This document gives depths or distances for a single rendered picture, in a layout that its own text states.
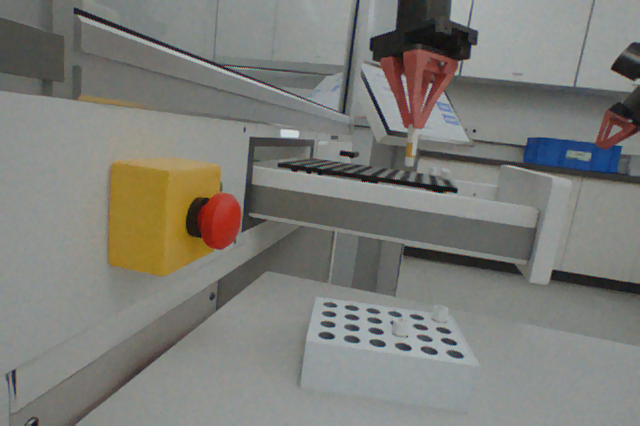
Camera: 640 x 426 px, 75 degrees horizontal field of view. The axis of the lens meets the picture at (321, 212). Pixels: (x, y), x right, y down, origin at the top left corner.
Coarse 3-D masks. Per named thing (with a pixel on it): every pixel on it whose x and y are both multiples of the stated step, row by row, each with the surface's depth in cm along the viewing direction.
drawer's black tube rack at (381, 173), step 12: (300, 168) 52; (312, 168) 52; (324, 168) 53; (336, 168) 54; (348, 168) 58; (360, 168) 59; (372, 168) 62; (384, 168) 66; (372, 180) 50; (384, 180) 50; (396, 180) 50; (408, 180) 50; (420, 180) 53; (432, 180) 56
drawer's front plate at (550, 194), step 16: (512, 176) 58; (528, 176) 50; (544, 176) 44; (512, 192) 57; (528, 192) 49; (544, 192) 43; (560, 192) 40; (544, 208) 42; (560, 208) 41; (544, 224) 41; (560, 224) 41; (544, 240) 41; (544, 256) 42; (528, 272) 43; (544, 272) 42
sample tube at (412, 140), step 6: (408, 132) 46; (414, 132) 46; (408, 138) 46; (414, 138) 46; (408, 144) 46; (414, 144) 46; (408, 150) 46; (414, 150) 46; (408, 156) 46; (414, 156) 46; (408, 162) 46
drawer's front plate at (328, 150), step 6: (318, 144) 77; (324, 144) 77; (330, 144) 80; (336, 144) 86; (342, 144) 92; (348, 144) 99; (318, 150) 78; (324, 150) 77; (330, 150) 81; (336, 150) 87; (348, 150) 100; (318, 156) 78; (324, 156) 78; (330, 156) 82; (336, 156) 88; (342, 156) 94; (348, 162) 103
